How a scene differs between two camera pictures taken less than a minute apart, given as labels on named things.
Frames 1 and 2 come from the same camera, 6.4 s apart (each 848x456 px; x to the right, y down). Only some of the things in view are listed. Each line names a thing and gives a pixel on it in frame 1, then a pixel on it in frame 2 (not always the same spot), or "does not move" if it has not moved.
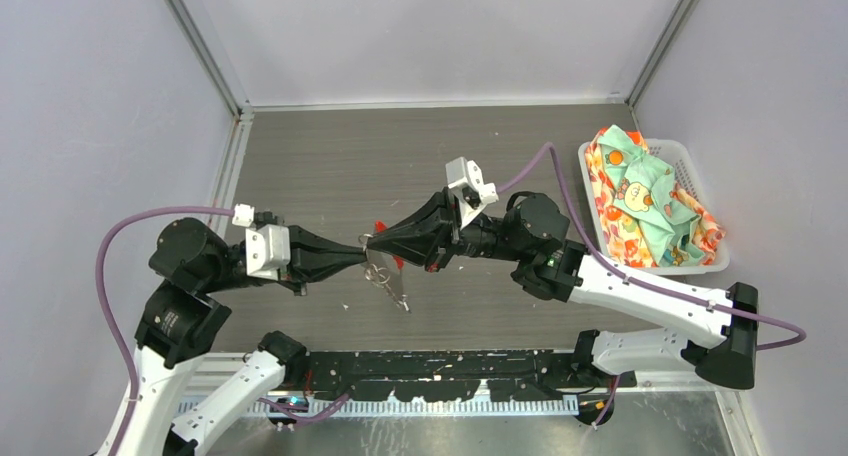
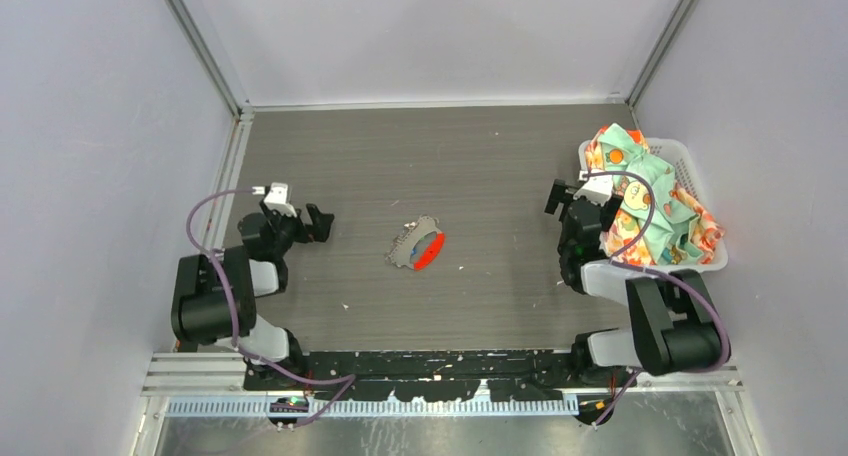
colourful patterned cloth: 645,219 does not move
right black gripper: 428,236 -> 559,194
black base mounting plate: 452,376 does not move
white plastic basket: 680,160 does not move
